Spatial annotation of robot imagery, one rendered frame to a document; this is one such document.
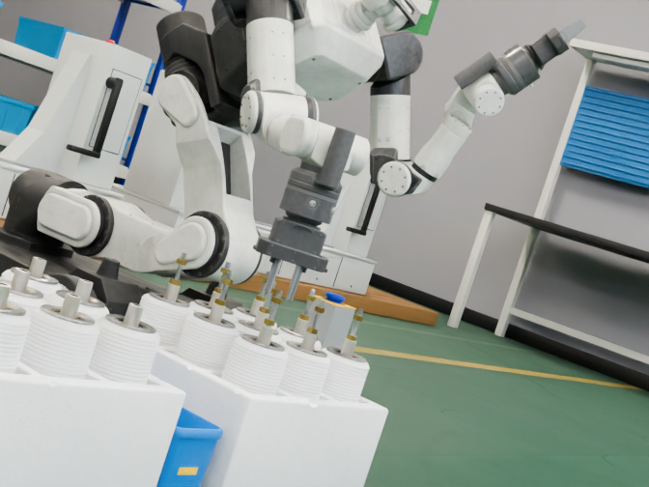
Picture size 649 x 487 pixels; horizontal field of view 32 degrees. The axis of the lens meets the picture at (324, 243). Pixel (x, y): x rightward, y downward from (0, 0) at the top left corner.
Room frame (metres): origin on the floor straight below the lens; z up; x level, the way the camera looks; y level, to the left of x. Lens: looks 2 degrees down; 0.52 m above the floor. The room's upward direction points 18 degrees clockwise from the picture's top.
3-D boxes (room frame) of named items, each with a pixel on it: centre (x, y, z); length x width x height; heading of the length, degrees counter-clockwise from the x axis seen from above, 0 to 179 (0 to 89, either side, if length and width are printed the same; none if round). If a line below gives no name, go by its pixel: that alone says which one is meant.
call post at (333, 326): (2.28, -0.05, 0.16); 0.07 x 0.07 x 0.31; 52
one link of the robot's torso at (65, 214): (2.64, 0.53, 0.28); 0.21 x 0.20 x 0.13; 54
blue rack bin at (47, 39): (7.46, 2.09, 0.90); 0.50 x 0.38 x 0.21; 52
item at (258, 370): (1.84, 0.05, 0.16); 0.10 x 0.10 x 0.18
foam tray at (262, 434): (2.00, 0.07, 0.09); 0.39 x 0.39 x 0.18; 52
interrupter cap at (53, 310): (1.51, 0.30, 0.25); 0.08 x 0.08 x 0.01
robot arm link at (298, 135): (1.86, 0.07, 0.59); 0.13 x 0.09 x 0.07; 24
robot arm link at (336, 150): (1.83, 0.03, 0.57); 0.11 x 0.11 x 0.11; 24
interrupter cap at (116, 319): (1.60, 0.23, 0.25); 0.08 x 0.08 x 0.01
